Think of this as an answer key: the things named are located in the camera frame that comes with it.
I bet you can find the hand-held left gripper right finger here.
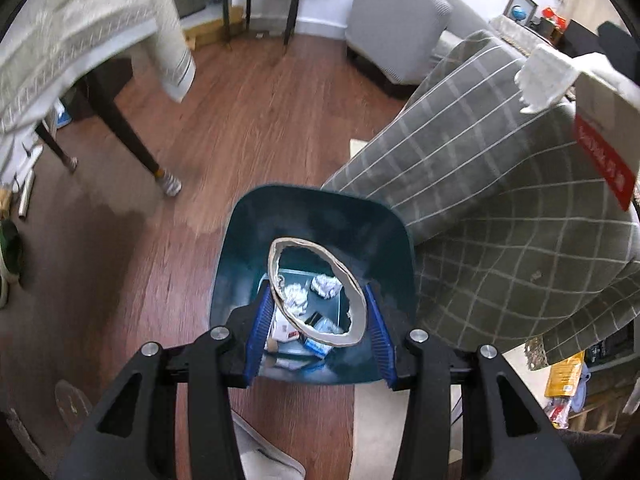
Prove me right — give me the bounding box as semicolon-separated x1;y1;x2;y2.
362;282;583;480

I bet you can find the cream patterned table cloth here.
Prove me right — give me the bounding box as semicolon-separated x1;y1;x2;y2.
0;0;196;133

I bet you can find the cream fringed cloth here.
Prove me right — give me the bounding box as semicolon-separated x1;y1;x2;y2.
489;16;556;56

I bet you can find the dark wooden side table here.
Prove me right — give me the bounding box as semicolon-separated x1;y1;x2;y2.
35;57;182;196

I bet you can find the grey armchair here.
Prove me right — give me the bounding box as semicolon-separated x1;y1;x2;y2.
345;0;501;96

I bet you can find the black monitor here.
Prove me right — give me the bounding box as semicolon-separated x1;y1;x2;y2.
564;19;603;57

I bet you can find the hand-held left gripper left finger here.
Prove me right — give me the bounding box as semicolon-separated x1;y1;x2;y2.
55;290;276;480

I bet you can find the metal tube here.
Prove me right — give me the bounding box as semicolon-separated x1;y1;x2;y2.
17;170;36;221

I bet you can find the orange snack packet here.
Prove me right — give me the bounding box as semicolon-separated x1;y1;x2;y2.
544;352;586;401

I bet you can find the teal trash bin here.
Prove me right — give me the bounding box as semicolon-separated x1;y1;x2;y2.
209;184;418;387

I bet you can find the small white red packet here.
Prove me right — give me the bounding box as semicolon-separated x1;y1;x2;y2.
272;310;301;343

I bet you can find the white tissue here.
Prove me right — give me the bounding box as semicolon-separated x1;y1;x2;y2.
515;44;581;114

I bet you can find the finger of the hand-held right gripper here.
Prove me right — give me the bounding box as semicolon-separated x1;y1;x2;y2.
597;21;640;86

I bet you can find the cardboard tape roll ring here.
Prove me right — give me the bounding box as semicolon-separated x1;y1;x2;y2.
268;236;370;348

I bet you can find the grey checkered tablecloth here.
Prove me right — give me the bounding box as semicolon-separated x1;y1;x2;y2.
320;30;640;366

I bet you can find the blue tissue packet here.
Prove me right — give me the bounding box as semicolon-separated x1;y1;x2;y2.
302;319;347;359

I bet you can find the white paper ball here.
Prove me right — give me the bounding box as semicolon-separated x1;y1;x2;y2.
310;275;343;301

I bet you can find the flat brown cardboard box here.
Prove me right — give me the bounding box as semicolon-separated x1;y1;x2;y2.
181;7;248;51

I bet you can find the red white cardboard box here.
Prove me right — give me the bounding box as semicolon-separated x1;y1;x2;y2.
571;52;640;212

